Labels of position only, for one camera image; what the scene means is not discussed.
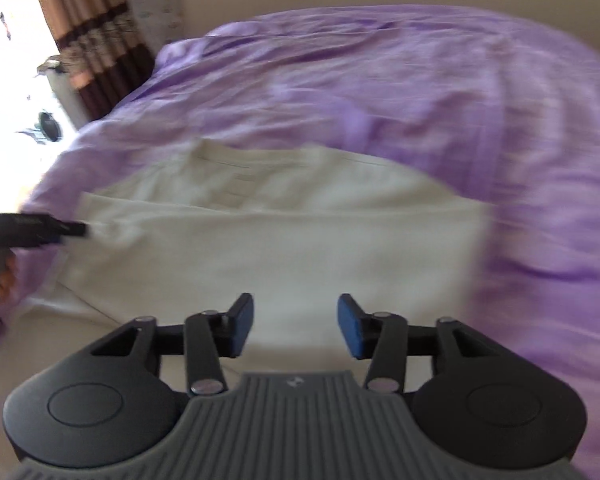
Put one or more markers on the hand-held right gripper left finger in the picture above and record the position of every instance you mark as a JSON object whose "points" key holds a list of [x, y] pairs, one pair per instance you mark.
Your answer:
{"points": [[241, 327]]}

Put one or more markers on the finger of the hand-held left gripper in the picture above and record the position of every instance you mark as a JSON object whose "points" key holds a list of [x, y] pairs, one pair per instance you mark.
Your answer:
{"points": [[70, 230]]}

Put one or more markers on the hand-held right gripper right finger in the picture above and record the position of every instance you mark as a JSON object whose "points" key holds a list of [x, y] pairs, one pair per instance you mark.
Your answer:
{"points": [[349, 327]]}

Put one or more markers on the white garment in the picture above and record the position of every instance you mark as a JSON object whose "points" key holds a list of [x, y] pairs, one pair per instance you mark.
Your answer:
{"points": [[280, 240]]}

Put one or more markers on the person's left hand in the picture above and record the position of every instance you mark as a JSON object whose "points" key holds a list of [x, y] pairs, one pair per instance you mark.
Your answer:
{"points": [[4, 280]]}

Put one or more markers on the black round object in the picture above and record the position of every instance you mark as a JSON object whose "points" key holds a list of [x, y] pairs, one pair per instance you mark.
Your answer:
{"points": [[50, 126]]}

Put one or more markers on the brown striped curtain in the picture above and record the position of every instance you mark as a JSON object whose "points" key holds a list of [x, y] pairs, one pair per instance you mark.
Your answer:
{"points": [[95, 35]]}

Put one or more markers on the purple floral bed cover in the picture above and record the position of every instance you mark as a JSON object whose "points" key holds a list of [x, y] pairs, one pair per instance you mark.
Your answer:
{"points": [[390, 100]]}

